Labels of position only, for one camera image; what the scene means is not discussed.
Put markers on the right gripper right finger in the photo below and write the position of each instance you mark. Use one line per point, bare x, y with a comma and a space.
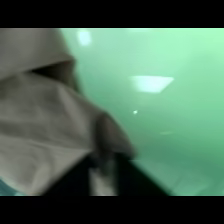
136, 181

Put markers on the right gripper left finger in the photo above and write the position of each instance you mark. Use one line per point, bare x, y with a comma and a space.
75, 180

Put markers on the pink pants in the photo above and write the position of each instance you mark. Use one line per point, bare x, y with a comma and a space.
40, 116

